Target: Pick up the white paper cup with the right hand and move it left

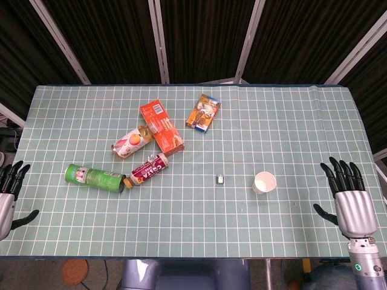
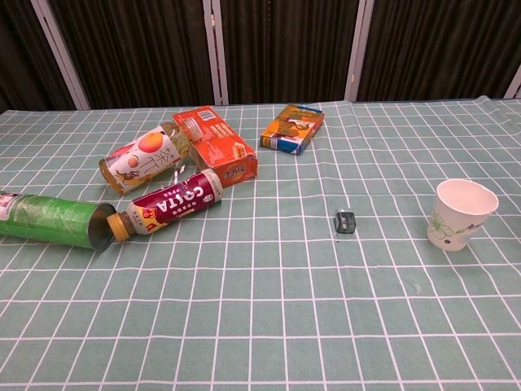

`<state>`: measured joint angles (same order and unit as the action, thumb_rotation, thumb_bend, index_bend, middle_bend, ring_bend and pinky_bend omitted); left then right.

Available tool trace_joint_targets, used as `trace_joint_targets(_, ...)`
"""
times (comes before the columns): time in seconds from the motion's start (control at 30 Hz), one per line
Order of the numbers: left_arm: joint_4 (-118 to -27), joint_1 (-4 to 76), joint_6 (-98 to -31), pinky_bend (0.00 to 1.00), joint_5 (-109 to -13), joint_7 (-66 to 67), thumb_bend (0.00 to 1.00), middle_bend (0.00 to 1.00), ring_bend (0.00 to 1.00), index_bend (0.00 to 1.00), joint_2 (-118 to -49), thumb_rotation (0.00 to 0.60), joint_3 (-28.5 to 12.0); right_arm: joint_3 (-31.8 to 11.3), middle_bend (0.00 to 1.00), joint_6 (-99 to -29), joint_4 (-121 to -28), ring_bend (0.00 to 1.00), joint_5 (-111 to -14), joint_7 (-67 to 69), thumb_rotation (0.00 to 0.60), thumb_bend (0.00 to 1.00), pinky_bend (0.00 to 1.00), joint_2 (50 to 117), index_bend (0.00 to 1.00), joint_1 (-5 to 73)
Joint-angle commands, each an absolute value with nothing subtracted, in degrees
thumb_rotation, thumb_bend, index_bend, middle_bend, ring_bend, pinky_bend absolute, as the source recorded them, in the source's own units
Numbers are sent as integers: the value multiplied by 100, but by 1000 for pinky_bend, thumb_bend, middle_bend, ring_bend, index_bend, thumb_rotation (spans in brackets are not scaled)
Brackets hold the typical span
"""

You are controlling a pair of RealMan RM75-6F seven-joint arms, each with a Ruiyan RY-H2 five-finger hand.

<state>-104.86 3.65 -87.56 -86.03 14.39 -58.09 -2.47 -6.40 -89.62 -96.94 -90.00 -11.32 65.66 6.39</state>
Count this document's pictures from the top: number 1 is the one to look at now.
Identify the robot torso base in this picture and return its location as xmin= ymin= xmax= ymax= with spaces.
xmin=120 ymin=258 xmax=250 ymax=290

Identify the green chips can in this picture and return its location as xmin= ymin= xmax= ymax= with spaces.
xmin=64 ymin=163 xmax=126 ymax=193

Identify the green grid table mat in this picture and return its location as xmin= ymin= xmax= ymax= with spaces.
xmin=0 ymin=84 xmax=387 ymax=259

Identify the round cork coaster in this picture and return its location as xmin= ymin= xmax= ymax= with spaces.
xmin=62 ymin=259 xmax=89 ymax=285

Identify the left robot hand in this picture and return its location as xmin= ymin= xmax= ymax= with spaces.
xmin=0 ymin=160 xmax=41 ymax=242

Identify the red coffee bottle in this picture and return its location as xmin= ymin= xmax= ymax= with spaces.
xmin=123 ymin=152 xmax=170 ymax=190

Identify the white paper cup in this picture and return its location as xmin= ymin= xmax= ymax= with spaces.
xmin=252 ymin=171 xmax=278 ymax=195

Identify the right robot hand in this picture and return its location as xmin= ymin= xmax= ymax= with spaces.
xmin=313 ymin=156 xmax=379 ymax=239

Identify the orange blue snack box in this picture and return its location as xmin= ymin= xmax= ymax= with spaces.
xmin=185 ymin=93 xmax=221 ymax=133

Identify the peach juice bottle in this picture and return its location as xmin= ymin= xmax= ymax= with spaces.
xmin=110 ymin=125 xmax=152 ymax=159

